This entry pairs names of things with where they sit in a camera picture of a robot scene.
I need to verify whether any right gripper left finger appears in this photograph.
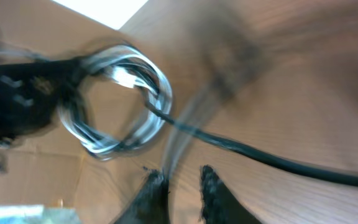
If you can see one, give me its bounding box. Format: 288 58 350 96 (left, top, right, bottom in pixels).
112 170 170 224

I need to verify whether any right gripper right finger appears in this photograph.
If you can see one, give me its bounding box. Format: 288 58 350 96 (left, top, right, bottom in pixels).
200 165 262 224

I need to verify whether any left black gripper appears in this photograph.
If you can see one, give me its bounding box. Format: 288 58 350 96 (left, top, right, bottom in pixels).
0 21 83 172

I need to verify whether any black usb cable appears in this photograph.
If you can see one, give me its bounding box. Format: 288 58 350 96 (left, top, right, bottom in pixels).
57 43 358 190

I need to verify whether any cardboard box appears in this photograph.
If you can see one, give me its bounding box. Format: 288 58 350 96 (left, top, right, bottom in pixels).
0 0 168 223

